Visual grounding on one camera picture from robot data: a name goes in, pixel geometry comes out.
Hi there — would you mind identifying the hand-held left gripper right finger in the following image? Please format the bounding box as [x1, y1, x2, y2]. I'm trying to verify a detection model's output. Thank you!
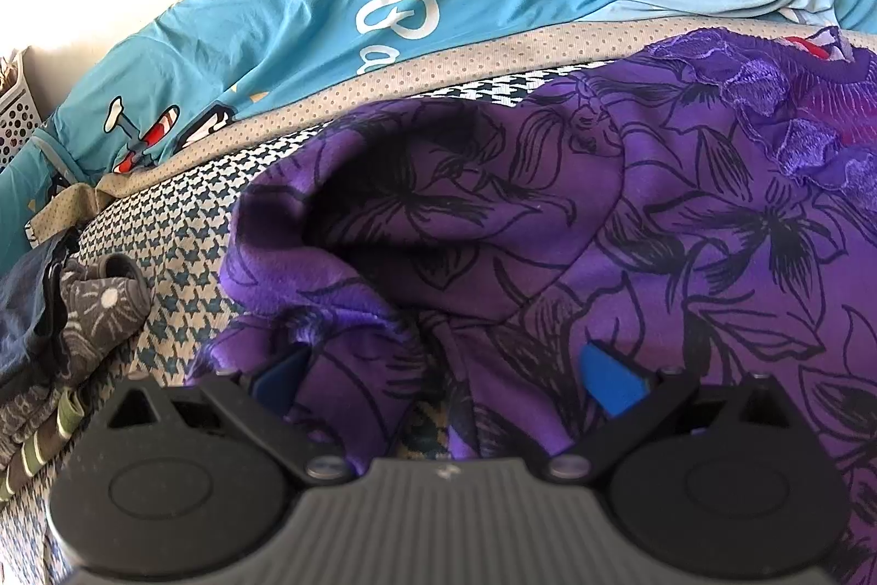
[548, 342, 796, 483]

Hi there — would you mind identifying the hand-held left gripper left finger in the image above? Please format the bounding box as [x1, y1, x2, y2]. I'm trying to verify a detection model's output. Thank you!
[102, 345, 350, 483]

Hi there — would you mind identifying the purple floral garment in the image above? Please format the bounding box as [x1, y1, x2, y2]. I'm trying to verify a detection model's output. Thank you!
[185, 29, 877, 585]

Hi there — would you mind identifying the houndstooth bed cover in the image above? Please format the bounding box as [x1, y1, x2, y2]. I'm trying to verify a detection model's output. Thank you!
[0, 57, 659, 585]

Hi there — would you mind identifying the grey patterned garment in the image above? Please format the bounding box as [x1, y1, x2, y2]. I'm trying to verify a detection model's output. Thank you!
[0, 254, 150, 500]

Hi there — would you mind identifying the navy cloth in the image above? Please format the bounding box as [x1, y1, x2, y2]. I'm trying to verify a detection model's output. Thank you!
[0, 242, 76, 387]

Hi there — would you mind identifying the grey dotted mattress edging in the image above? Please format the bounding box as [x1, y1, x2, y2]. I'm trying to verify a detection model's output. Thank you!
[27, 19, 810, 247]

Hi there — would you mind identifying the white laundry basket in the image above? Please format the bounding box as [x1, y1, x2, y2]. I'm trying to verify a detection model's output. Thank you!
[0, 49, 49, 171]

